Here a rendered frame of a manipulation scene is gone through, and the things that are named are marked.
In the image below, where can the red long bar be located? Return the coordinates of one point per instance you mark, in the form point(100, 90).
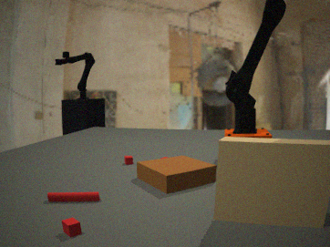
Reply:
point(72, 196)

